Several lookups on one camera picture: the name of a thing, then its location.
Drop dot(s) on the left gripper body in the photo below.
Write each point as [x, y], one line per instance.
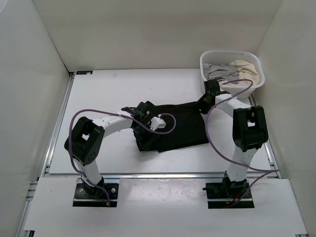
[141, 136]

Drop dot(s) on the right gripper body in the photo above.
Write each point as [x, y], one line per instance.
[203, 103]

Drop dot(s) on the black trousers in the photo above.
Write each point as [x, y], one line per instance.
[187, 122]

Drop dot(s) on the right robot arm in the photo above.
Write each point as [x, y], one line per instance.
[249, 130]

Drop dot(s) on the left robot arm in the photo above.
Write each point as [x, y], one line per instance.
[85, 137]

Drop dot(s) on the grey garment in basket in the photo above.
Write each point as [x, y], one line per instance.
[220, 72]

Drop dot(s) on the white plastic laundry basket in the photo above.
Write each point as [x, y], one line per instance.
[223, 57]

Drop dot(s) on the beige garment in basket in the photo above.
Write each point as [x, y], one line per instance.
[246, 71]

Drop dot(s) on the small dark label sticker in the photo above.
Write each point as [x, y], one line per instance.
[84, 72]

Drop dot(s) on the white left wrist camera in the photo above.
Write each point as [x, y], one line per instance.
[157, 123]

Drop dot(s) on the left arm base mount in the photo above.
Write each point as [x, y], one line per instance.
[85, 196]

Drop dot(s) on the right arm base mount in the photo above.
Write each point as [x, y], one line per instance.
[229, 194]

